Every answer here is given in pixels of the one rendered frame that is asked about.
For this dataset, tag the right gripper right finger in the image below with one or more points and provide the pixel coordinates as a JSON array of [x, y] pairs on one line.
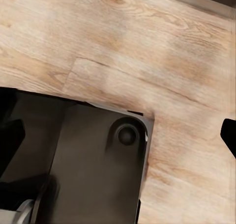
[[228, 134]]

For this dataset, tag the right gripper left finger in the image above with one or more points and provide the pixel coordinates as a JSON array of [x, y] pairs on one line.
[[12, 134]]

